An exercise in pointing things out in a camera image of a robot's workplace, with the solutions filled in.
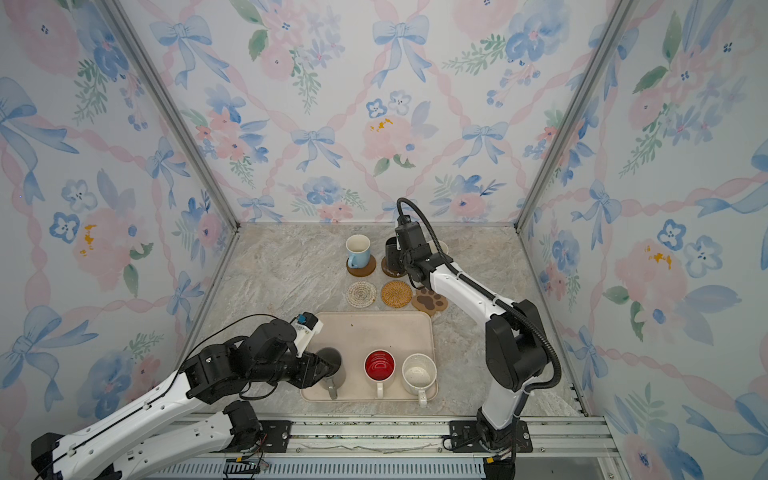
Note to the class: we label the aluminium front rail frame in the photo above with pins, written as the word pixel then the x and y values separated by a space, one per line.
pixel 412 448

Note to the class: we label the red interior white mug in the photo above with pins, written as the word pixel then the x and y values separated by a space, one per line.
pixel 380 369

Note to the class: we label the cork paw print coaster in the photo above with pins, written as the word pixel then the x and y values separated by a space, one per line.
pixel 429 302

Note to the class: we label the black mug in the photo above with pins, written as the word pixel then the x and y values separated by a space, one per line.
pixel 393 255

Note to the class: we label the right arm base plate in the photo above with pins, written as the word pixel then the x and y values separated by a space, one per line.
pixel 462 435

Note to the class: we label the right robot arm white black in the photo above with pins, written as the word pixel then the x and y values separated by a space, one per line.
pixel 518 354

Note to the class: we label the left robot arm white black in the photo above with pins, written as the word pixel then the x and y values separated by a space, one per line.
pixel 131 443

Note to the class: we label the beige serving tray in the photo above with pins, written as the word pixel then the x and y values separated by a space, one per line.
pixel 357 334

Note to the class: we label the grey mug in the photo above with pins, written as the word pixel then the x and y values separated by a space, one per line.
pixel 336 375

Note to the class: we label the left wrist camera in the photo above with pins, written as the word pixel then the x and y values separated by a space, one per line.
pixel 288 336

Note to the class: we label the matte brown wooden coaster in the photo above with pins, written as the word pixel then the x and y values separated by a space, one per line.
pixel 365 271

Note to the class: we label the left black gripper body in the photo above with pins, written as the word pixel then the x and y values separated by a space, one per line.
pixel 301 371

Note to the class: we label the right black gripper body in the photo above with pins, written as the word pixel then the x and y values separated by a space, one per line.
pixel 407 265

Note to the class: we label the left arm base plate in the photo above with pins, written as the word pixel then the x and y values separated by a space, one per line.
pixel 271 436

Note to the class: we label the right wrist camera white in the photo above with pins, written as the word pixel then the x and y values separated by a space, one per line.
pixel 410 236

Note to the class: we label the clear patterned glass coaster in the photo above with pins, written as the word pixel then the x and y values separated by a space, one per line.
pixel 361 294

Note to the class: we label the woven rattan round coaster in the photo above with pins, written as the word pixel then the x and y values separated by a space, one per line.
pixel 396 294

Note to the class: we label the glossy brown wooden coaster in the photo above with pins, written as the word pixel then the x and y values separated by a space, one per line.
pixel 387 271

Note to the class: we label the white and blue mug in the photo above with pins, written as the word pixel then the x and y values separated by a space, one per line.
pixel 358 249

